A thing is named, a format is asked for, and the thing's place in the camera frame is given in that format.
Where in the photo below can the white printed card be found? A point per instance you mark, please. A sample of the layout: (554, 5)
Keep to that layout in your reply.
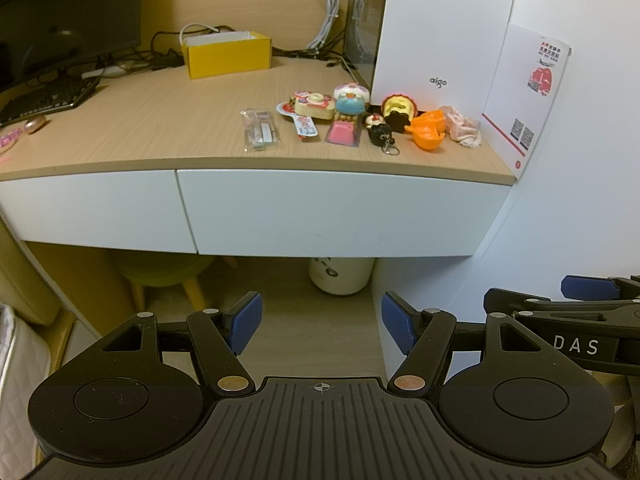
(530, 100)

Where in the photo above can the clear plastic packet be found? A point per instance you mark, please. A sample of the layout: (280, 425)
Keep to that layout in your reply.
(259, 130)

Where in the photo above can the white round bin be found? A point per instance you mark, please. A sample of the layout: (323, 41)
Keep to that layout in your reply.
(340, 276)

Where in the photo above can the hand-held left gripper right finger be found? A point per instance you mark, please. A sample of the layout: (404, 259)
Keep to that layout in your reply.
(397, 322)

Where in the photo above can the white computer case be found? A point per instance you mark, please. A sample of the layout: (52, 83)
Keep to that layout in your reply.
(450, 35)

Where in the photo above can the wooden bed frame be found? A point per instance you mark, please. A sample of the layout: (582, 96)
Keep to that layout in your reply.
(35, 280)

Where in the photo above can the blue pink dome toy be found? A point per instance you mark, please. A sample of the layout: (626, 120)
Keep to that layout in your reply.
(351, 100)

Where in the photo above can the person's right hand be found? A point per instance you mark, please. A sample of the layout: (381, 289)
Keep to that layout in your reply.
(625, 420)

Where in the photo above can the pink printed bedding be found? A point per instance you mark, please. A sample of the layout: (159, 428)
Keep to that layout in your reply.
(10, 360)

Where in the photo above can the orange plastic capsule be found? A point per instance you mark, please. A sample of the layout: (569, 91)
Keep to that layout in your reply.
(429, 132)

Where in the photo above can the black keyboard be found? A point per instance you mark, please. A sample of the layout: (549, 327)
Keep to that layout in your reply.
(45, 97)

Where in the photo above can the white desk drawer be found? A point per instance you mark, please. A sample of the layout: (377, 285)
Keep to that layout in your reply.
(90, 210)
(340, 210)

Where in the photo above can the black computer monitor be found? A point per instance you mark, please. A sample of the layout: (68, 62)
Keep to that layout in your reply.
(65, 10)

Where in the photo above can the yellow cardboard box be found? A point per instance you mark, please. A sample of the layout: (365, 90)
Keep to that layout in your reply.
(227, 60)

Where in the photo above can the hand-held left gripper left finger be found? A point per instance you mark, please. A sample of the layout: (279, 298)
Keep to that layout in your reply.
(246, 322)

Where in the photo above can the brown yellow toy figure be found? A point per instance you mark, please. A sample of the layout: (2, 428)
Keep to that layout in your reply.
(399, 110)

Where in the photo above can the yellow stool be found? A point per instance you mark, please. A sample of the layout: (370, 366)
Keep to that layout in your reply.
(160, 272)

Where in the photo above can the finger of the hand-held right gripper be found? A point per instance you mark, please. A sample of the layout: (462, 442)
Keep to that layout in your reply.
(530, 306)
(587, 286)

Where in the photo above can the white power adapter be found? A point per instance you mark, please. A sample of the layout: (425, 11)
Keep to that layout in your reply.
(102, 71)

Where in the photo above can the pink cloth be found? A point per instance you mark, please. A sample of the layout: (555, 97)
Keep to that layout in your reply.
(462, 127)

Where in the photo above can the pink computer mouse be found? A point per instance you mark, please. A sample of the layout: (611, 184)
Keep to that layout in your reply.
(36, 124)

